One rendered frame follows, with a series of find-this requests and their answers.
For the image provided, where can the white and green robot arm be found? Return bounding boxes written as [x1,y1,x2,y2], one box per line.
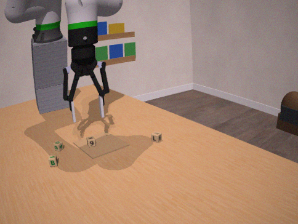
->
[4,0,123,49]

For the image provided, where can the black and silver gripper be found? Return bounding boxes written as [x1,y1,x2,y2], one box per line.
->
[63,45,110,122]

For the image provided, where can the tan flat mat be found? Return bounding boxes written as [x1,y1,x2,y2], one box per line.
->
[73,131,130,159]

